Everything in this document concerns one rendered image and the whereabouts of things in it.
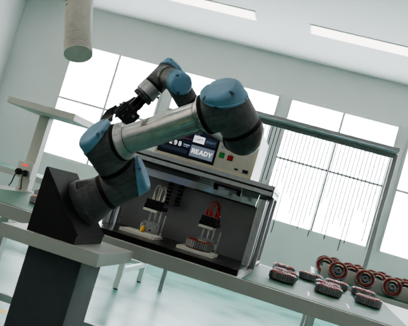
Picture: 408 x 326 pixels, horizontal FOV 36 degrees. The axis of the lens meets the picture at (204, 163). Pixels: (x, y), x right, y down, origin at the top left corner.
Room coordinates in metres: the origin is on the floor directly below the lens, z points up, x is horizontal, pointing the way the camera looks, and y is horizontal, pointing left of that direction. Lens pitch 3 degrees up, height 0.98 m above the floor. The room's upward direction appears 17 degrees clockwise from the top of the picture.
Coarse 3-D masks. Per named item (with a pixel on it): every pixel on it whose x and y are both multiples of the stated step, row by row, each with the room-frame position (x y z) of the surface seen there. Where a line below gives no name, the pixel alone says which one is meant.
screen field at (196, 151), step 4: (192, 144) 2.70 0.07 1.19; (192, 148) 2.70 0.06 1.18; (196, 148) 2.69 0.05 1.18; (200, 148) 2.69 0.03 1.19; (204, 148) 2.69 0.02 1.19; (192, 152) 2.70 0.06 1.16; (196, 152) 2.69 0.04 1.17; (200, 152) 2.69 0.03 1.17; (204, 152) 2.69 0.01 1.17; (208, 152) 2.68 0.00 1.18; (212, 152) 2.68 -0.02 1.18; (192, 156) 2.70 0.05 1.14; (196, 156) 2.69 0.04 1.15; (200, 156) 2.69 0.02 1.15; (204, 156) 2.69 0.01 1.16; (208, 156) 2.68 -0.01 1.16; (212, 156) 2.68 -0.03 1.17; (208, 160) 2.68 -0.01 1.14
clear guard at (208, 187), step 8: (200, 184) 2.42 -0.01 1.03; (208, 184) 2.42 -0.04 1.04; (208, 192) 2.39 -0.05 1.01; (216, 192) 2.39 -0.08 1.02; (224, 192) 2.39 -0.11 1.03; (232, 192) 2.40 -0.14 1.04; (248, 192) 2.40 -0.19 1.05; (256, 192) 2.41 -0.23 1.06; (232, 200) 2.37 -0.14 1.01; (240, 200) 2.37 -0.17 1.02; (248, 200) 2.37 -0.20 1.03; (256, 200) 2.38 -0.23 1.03
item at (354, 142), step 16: (272, 128) 6.11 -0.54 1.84; (288, 128) 6.07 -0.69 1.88; (304, 128) 5.92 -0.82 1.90; (320, 128) 5.79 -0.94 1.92; (272, 144) 6.10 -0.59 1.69; (288, 144) 6.07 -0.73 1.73; (304, 144) 6.05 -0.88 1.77; (352, 144) 5.95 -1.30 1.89; (368, 144) 5.76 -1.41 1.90; (384, 144) 5.67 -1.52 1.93; (384, 160) 5.91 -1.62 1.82; (320, 176) 6.00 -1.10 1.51; (384, 176) 5.90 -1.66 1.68; (320, 192) 6.00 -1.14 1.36; (336, 192) 5.97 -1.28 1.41; (384, 192) 5.88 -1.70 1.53; (336, 208) 5.96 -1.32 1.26; (368, 256) 5.87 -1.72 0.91; (160, 288) 6.21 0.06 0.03
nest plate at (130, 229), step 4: (120, 228) 2.52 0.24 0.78; (124, 228) 2.52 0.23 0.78; (128, 228) 2.55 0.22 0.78; (132, 228) 2.61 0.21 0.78; (132, 232) 2.51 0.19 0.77; (136, 232) 2.51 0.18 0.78; (140, 232) 2.53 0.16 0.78; (144, 232) 2.60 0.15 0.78; (144, 236) 2.50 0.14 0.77; (148, 236) 2.50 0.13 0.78; (152, 236) 2.51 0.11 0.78; (156, 236) 2.58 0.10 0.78; (160, 236) 2.63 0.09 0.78
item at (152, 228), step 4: (144, 220) 2.71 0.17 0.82; (144, 224) 2.71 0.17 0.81; (148, 224) 2.70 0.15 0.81; (152, 224) 2.70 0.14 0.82; (156, 224) 2.70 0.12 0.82; (160, 224) 2.71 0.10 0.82; (148, 228) 2.70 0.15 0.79; (152, 228) 2.70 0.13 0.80; (156, 228) 2.70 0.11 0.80; (160, 228) 2.72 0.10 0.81; (148, 232) 2.70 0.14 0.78; (152, 232) 2.70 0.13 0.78; (156, 232) 2.70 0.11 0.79
